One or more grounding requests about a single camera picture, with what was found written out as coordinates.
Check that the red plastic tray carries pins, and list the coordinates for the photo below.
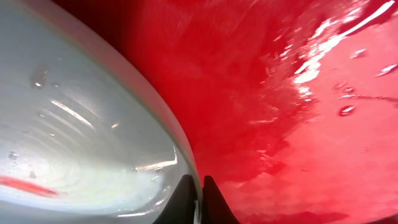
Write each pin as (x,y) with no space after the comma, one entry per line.
(290,105)

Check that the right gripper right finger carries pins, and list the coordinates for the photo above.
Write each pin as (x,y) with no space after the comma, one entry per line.
(215,209)

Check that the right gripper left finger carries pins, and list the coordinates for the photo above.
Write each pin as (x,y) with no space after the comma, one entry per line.
(180,209)

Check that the pale blue plate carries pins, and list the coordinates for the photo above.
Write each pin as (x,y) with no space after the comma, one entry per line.
(85,138)

